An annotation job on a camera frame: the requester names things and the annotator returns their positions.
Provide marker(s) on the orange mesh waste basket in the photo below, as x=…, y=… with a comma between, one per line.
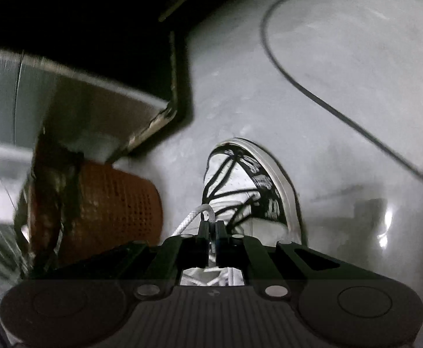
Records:
x=124, y=203

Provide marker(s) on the black and white sneaker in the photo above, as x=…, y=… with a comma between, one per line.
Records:
x=233, y=181

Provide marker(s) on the white shoelace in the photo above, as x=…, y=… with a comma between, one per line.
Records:
x=189, y=219

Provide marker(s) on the silver desk cabinet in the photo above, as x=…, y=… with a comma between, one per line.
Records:
x=70, y=98

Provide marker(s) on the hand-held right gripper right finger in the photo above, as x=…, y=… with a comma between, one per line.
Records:
x=221, y=234

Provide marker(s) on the black bin liner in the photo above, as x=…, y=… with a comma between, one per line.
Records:
x=59, y=188

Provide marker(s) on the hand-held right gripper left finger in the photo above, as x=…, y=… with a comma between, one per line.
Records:
x=204, y=232

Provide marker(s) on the black shoelace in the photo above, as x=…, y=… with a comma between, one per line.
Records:
x=233, y=155

